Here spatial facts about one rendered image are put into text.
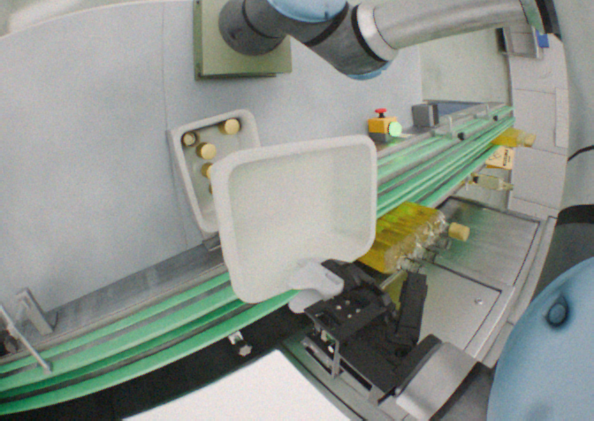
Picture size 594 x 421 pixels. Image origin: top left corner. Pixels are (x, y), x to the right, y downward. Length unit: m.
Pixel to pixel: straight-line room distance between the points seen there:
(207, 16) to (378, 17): 0.33
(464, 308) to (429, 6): 0.59
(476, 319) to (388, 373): 0.43
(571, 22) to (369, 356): 0.28
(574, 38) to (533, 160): 6.40
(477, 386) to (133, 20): 0.77
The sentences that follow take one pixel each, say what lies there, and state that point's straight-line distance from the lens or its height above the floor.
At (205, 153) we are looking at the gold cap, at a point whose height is 0.81.
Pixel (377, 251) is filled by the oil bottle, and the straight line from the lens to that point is 0.58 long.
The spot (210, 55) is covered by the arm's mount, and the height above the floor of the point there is 0.83.
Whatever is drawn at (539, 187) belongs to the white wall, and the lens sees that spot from 6.70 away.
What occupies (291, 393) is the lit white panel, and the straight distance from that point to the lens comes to 0.56.
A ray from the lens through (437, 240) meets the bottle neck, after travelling 0.65.
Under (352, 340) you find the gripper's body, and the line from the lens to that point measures 0.27.
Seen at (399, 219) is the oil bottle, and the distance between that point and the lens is 0.69.
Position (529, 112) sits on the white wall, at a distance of 6.37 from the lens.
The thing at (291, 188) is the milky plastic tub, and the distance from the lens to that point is 0.39.
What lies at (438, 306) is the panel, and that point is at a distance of 0.68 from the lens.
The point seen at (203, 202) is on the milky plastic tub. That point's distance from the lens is 0.65.
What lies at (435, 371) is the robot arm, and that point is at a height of 1.33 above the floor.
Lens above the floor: 1.37
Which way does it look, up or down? 53 degrees down
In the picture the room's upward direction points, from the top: 111 degrees clockwise
